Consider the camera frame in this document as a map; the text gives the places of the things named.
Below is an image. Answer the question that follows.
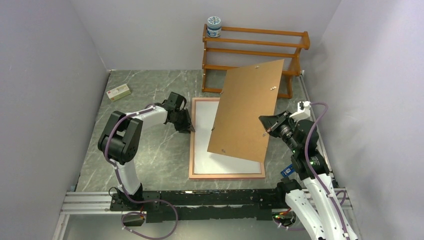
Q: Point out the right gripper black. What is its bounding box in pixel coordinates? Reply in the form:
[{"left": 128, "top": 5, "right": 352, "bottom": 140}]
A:
[{"left": 259, "top": 109, "right": 300, "bottom": 154}]

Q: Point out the brown frame backing board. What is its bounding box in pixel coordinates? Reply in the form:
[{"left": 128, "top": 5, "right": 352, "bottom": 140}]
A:
[{"left": 207, "top": 59, "right": 284, "bottom": 163}]

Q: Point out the landscape beach photo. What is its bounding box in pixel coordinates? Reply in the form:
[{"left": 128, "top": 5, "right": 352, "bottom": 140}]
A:
[{"left": 193, "top": 100, "right": 263, "bottom": 176}]

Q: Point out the pink wooden picture frame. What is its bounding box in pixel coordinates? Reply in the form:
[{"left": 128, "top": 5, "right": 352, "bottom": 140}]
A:
[{"left": 188, "top": 97, "right": 266, "bottom": 181}]

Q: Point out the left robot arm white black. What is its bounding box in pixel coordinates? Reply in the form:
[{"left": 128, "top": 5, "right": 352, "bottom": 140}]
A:
[{"left": 97, "top": 92, "right": 195, "bottom": 210}]

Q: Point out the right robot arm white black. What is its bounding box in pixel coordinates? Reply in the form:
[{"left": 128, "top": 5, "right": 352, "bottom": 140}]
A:
[{"left": 259, "top": 111, "right": 359, "bottom": 240}]

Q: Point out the small white green box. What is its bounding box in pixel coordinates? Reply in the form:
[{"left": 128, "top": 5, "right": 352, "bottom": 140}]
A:
[{"left": 106, "top": 83, "right": 131, "bottom": 102}]

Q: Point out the orange wooden rack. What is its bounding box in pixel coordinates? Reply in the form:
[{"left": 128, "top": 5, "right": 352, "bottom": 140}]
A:
[{"left": 201, "top": 24, "right": 311, "bottom": 99}]

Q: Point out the blue white lidded jar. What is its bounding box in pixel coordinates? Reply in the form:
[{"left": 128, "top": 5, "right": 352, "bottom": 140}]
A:
[{"left": 206, "top": 16, "right": 222, "bottom": 38}]

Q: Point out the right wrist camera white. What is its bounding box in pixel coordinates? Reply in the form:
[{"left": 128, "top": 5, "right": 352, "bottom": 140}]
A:
[{"left": 289, "top": 101, "right": 312, "bottom": 122}]

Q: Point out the blue black handled tool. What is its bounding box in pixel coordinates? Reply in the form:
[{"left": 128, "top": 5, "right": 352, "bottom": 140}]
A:
[{"left": 280, "top": 164, "right": 296, "bottom": 178}]

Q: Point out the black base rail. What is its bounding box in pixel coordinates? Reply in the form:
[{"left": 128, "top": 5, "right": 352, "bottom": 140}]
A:
[{"left": 109, "top": 188, "right": 289, "bottom": 223}]

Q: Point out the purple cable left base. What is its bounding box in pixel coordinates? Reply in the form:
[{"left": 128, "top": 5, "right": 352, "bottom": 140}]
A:
[{"left": 120, "top": 198, "right": 180, "bottom": 240}]

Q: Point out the aluminium extrusion rail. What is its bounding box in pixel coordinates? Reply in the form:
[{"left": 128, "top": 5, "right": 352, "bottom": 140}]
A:
[{"left": 52, "top": 191, "right": 112, "bottom": 240}]

